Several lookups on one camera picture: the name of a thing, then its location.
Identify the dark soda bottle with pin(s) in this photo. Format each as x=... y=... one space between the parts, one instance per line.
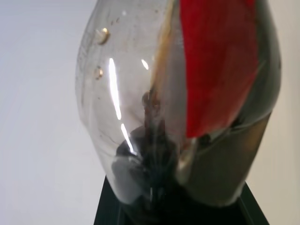
x=131 y=93

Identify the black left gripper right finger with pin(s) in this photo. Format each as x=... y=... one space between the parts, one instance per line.
x=253 y=211

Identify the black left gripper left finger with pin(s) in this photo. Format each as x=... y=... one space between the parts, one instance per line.
x=106 y=208

